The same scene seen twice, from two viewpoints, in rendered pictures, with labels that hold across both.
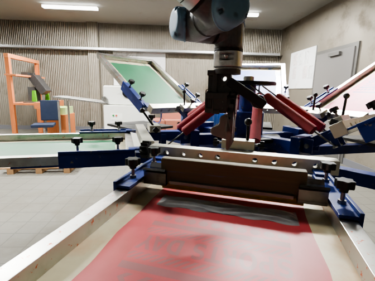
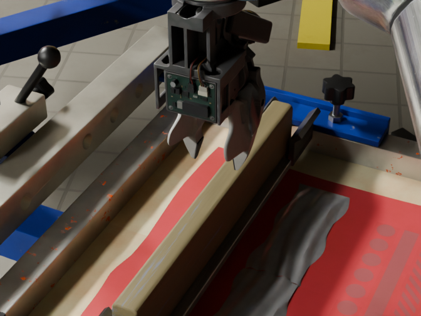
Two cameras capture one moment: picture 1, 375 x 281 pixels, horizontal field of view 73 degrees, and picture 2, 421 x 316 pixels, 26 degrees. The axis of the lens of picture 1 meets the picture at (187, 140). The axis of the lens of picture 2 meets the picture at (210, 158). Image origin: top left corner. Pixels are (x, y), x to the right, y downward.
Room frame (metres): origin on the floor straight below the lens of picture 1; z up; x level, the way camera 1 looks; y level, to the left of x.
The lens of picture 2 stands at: (0.56, 0.67, 1.70)
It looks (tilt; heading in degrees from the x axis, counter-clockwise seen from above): 37 degrees down; 281
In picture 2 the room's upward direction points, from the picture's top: straight up
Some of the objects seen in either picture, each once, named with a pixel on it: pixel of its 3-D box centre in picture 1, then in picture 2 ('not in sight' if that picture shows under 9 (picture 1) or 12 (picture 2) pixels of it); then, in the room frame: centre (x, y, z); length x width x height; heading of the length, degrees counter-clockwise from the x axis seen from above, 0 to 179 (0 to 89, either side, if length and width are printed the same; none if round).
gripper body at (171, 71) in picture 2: (223, 92); (205, 49); (0.70, -0.09, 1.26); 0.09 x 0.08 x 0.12; 75
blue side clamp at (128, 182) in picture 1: (144, 177); not in sight; (0.80, 0.14, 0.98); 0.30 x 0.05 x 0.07; 165
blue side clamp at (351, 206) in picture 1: (331, 199); (280, 120); (0.66, -0.40, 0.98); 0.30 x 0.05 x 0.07; 165
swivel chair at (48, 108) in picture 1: (43, 122); not in sight; (5.63, 3.20, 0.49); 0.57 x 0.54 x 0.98; 0
